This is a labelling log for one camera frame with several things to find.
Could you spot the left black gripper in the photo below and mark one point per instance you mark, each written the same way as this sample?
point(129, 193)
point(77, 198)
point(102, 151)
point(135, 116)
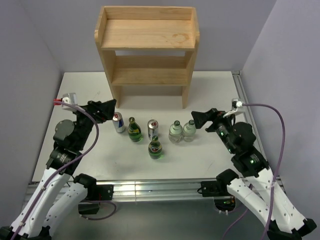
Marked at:
point(106, 110)

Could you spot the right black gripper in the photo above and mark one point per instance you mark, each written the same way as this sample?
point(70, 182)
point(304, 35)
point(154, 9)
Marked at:
point(213, 114)

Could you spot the clear glass bottle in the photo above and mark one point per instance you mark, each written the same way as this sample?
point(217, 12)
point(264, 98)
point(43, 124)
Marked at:
point(189, 131)
point(175, 134)

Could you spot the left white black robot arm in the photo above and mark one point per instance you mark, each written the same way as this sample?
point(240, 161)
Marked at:
point(43, 213)

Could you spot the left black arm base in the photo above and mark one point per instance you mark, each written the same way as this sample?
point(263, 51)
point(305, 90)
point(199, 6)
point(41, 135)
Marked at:
point(102, 192)

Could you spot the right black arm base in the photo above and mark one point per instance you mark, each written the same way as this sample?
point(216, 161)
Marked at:
point(223, 200)

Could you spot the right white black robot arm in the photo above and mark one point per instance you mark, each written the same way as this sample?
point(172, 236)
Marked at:
point(254, 183)

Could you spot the wooden three-tier shelf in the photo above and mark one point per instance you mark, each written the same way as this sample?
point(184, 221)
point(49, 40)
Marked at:
point(148, 46)

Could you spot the silver blue can left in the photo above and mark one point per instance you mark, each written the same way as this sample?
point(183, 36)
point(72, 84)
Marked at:
point(118, 122)

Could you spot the green Perrier bottle yellow label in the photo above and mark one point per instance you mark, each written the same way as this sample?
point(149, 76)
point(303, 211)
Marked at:
point(134, 130)

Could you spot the silver can centre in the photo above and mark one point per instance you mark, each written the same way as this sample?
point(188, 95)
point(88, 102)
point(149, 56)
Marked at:
point(153, 128)

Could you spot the green Perrier bottle red label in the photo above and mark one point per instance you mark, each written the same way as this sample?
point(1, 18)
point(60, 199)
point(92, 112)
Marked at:
point(155, 148)

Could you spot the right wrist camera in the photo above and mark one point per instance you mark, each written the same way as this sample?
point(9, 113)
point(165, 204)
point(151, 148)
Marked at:
point(237, 108)

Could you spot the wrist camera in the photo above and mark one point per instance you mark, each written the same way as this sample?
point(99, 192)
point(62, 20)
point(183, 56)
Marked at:
point(237, 108)
point(67, 100)

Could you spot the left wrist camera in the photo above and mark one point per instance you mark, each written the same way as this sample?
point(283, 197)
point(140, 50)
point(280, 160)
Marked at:
point(67, 100)

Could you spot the aluminium frame rail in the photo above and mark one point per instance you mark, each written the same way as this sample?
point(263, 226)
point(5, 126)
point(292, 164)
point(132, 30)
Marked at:
point(118, 161)

